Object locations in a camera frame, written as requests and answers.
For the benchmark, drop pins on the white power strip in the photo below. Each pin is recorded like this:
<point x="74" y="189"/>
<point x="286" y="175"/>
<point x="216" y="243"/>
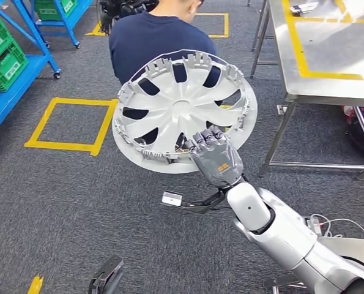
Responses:
<point x="313" y="225"/>

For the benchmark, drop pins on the red plastic package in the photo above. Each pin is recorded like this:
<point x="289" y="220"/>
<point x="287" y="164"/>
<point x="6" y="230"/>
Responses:
<point x="348" y="111"/>

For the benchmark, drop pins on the person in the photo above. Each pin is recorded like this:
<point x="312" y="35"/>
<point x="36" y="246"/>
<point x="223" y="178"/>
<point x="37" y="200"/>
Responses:
<point x="157" y="40"/>

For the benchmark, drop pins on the small white metal part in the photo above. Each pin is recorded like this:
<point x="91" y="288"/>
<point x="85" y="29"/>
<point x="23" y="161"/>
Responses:
<point x="304" y="8"/>

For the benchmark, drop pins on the dark plastic bag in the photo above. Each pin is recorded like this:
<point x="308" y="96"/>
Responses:
<point x="357" y="138"/>

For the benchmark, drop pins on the white power socket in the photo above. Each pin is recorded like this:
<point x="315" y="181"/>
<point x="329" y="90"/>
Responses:
<point x="281" y="109"/>

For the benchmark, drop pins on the steel table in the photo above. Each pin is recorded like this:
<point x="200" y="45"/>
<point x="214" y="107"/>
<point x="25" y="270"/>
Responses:
<point x="328" y="44"/>

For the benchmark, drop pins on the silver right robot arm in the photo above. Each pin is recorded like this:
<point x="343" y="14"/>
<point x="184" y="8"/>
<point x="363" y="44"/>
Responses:
<point x="286" y="239"/>

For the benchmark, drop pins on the blue metal shelf rack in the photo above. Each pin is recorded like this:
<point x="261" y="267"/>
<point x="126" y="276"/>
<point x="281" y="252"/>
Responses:
<point x="16" y="83"/>
<point x="71" y="32"/>

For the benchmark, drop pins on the grey plastic wheel hubcap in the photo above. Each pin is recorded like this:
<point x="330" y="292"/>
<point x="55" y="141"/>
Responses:
<point x="181" y="107"/>

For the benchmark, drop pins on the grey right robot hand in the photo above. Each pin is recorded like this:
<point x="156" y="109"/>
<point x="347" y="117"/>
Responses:
<point x="218" y="162"/>

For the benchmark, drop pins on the dark left robot hand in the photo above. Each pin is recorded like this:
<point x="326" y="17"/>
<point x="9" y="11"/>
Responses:
<point x="108" y="287"/>

